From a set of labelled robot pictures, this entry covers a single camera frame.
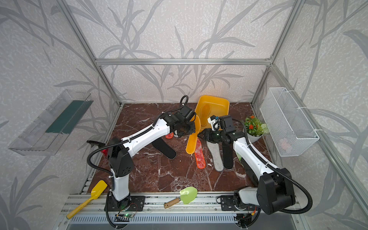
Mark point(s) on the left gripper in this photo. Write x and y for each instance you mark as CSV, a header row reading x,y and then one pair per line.
x,y
192,131

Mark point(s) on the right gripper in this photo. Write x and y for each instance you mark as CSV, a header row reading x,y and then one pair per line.
x,y
207,135

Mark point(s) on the red insole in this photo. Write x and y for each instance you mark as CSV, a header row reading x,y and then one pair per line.
x,y
169,136
199,156

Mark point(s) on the yellow insole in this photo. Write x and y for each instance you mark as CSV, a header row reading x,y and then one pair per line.
x,y
192,140
205,112

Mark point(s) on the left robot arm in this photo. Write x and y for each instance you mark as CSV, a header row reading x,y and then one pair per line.
x,y
121,151

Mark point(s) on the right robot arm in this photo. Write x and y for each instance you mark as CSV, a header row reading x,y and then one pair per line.
x,y
275,186

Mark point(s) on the yellow plastic storage box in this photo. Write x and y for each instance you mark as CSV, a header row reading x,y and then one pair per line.
x,y
219,107

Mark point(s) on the near grey insole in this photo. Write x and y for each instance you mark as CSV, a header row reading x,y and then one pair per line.
x,y
216,157

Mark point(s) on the right black insole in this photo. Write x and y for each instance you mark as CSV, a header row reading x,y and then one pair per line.
x,y
227,156

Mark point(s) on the black insole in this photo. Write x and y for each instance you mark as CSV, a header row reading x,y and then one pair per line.
x,y
227,156
160,145

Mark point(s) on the left black insole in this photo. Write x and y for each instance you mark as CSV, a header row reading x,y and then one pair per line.
x,y
160,145

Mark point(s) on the potted artificial plant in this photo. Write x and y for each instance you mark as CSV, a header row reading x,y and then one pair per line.
x,y
255,128

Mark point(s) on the green garden trowel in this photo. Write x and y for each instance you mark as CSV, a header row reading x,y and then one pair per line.
x,y
187,195

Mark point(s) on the yellow plastic spatula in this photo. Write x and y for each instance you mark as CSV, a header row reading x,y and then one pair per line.
x,y
95,194

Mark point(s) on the green circuit board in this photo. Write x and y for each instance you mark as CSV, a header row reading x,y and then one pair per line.
x,y
124,217

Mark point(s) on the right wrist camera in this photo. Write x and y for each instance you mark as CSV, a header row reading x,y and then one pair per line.
x,y
214,121

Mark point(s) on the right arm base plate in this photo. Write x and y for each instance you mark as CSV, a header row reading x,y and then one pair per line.
x,y
231,203

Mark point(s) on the white wire basket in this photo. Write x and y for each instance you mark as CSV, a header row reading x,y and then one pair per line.
x,y
290,129

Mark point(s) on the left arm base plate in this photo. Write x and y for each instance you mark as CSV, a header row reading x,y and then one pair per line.
x,y
130,203

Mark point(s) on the clear plastic wall shelf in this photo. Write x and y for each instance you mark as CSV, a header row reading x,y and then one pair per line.
x,y
46,135

